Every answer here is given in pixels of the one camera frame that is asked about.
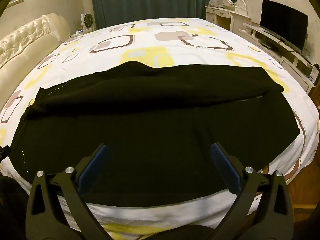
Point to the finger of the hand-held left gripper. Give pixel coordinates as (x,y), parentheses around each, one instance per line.
(3,152)

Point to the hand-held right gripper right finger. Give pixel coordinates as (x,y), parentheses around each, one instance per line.
(222,166)

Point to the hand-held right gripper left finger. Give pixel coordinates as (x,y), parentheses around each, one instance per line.
(96,166)

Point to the black pants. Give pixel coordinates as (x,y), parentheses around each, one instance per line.
(150,117)

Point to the cream tufted headboard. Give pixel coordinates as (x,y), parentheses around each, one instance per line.
(25,40)

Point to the printed bedsheet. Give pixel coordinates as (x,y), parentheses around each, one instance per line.
(175,52)

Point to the white television stand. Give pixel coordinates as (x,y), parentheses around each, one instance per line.
(290,57)

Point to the small box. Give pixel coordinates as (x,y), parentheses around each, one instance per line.
(315,73)

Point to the bedside table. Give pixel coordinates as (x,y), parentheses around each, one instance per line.
(80,33)

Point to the small white fan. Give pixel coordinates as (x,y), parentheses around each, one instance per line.
(88,21)

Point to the white vanity table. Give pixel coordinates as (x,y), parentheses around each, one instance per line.
(225,15)

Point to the black flat television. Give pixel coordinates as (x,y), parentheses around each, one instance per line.
(282,22)

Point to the teal curtain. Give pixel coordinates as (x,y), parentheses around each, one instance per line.
(150,0)

